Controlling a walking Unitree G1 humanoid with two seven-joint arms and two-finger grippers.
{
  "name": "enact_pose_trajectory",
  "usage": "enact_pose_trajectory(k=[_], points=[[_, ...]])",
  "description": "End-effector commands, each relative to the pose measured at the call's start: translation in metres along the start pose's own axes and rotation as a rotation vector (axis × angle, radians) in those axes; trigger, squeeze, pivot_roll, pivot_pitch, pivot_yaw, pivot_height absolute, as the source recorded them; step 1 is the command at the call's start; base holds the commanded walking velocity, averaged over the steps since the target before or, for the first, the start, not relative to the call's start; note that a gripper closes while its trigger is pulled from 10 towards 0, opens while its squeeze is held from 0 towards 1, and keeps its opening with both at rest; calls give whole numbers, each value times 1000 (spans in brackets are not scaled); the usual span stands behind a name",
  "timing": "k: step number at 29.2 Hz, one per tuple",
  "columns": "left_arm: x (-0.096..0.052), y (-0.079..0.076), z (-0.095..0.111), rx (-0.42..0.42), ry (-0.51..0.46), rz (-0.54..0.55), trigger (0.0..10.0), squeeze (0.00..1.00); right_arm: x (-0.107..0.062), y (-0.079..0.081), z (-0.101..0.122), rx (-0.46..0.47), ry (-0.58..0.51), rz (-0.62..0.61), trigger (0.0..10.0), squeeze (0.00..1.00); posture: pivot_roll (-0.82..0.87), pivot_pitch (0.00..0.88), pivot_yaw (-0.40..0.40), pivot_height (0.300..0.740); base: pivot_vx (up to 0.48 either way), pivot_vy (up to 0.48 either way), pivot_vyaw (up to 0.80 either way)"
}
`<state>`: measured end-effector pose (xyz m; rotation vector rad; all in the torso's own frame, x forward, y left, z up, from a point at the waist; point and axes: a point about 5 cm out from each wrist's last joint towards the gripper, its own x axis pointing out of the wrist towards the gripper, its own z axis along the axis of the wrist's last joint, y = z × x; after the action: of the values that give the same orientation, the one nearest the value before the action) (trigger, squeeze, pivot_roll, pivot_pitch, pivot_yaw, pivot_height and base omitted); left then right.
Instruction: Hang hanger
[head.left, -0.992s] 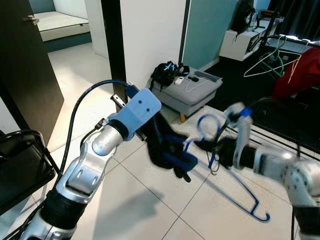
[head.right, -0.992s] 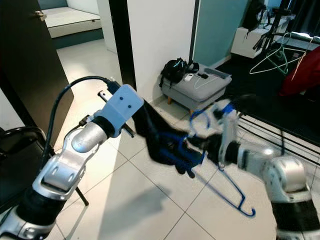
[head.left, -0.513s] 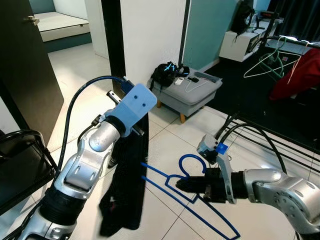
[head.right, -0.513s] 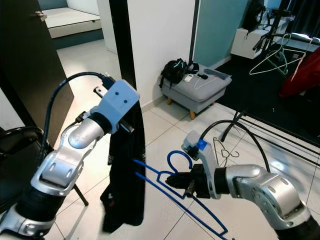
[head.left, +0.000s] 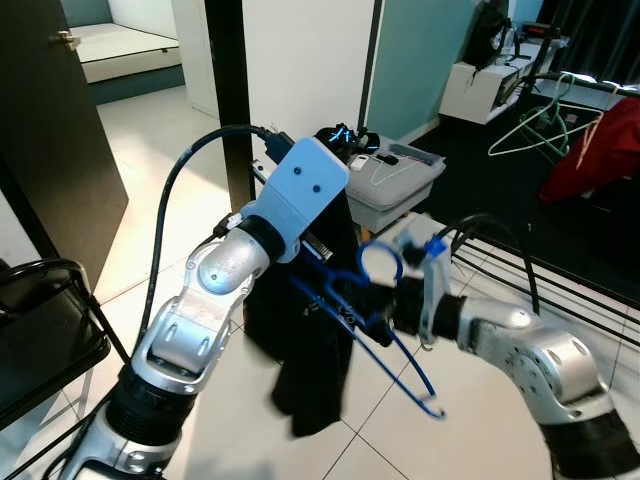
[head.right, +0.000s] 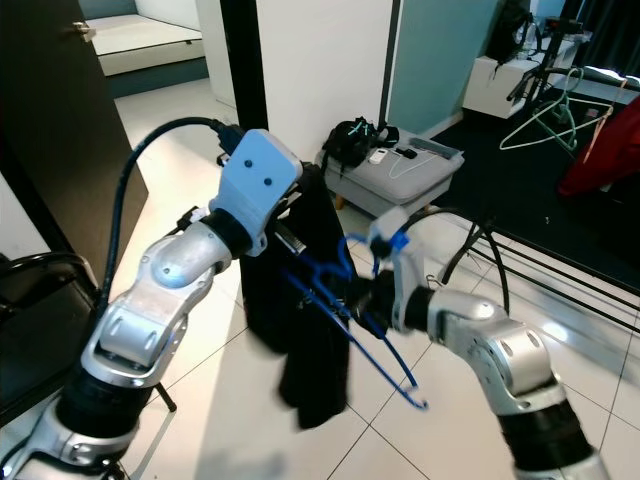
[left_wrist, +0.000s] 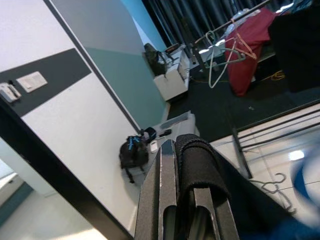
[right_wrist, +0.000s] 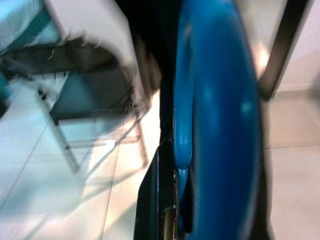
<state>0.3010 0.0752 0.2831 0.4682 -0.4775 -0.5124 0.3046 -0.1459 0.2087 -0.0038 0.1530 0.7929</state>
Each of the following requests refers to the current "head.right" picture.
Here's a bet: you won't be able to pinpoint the blue plastic hanger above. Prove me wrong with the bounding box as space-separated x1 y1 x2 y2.
285 232 429 413

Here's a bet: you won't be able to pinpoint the black metal clothes rack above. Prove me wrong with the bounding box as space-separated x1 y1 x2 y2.
445 55 640 346

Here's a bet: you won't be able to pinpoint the black shirt with print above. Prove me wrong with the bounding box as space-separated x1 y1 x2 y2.
240 170 356 431

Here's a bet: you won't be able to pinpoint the grey upholstered ottoman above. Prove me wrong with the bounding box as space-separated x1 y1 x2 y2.
325 128 466 216

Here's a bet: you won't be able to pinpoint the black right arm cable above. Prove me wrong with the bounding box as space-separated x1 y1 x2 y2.
425 207 511 291

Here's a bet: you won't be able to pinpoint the pink wire hanger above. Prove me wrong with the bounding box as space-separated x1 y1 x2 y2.
580 92 619 149

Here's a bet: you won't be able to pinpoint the pale green hanger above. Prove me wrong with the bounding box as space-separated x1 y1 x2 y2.
500 65 586 153

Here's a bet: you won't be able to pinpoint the black device red display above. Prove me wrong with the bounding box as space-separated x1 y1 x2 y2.
550 15 593 36

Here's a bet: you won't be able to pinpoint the white wire hanger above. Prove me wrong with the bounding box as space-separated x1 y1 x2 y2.
390 150 446 181

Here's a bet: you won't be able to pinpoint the dark wooden door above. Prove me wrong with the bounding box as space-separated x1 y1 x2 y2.
0 0 151 301

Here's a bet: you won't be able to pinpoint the dark curtains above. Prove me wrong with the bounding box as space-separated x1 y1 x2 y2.
585 0 640 71

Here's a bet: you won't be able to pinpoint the black bag with blue straps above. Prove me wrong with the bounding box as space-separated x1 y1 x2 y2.
322 117 401 171

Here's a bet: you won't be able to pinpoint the red cloth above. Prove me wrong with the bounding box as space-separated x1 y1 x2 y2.
558 93 640 199

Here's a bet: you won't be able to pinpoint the black door frame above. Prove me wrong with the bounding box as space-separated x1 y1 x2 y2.
218 0 269 136

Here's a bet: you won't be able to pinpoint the white shelf unit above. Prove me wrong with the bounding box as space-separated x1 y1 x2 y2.
465 52 546 121

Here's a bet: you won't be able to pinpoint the white bed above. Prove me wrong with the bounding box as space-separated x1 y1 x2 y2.
80 0 221 79

